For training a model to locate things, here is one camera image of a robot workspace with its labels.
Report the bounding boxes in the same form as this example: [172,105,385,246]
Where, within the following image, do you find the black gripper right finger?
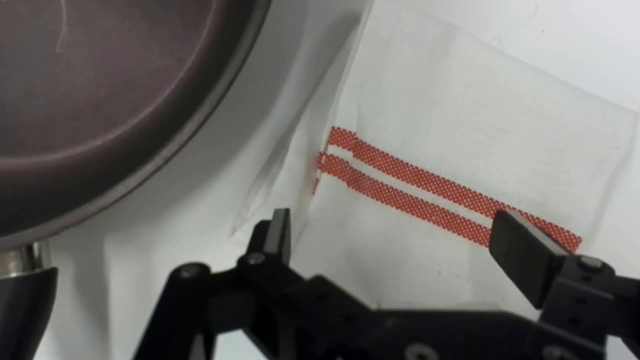
[488,208,640,360]

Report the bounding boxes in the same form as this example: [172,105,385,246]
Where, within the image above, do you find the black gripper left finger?
[137,205,379,360]

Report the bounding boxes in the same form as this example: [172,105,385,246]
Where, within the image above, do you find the white towel red stripes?
[229,0,638,315]

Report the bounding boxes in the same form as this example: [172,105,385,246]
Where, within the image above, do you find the black frying pan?
[0,0,274,360]

